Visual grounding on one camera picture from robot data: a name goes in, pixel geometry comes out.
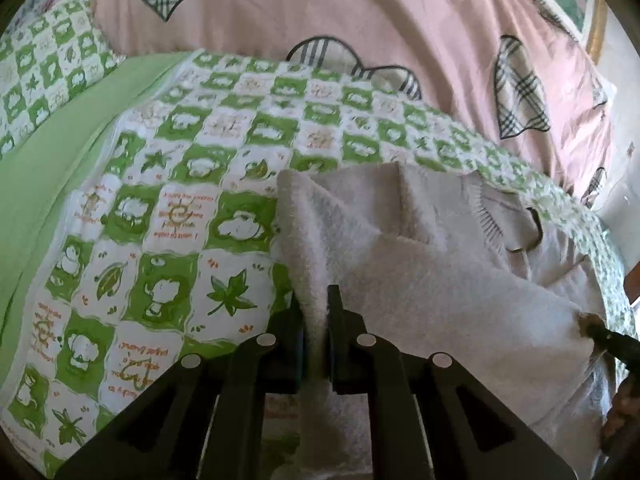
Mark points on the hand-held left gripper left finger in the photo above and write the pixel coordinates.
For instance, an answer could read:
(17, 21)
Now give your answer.
(296, 355)

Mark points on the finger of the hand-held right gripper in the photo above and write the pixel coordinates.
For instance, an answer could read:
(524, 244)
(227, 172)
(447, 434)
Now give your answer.
(612, 342)

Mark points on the beige fuzzy knit sweater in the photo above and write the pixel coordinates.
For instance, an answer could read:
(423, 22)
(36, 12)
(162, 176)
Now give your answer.
(450, 280)

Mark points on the plain green bed sheet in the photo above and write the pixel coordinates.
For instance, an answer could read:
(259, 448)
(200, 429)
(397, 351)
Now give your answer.
(55, 160)

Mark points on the green checked printed pillow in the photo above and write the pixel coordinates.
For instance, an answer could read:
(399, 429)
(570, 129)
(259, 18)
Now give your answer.
(47, 67)

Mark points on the brown wooden furniture edge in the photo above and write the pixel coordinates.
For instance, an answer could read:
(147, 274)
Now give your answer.
(634, 290)

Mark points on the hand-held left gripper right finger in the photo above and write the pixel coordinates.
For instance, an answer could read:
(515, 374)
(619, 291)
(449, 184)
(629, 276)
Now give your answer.
(336, 355)

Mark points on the green checked printed quilt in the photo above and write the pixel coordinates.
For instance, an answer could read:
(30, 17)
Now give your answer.
(165, 240)

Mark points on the pink duvet with plaid hearts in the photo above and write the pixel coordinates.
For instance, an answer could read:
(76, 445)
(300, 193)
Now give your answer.
(400, 20)

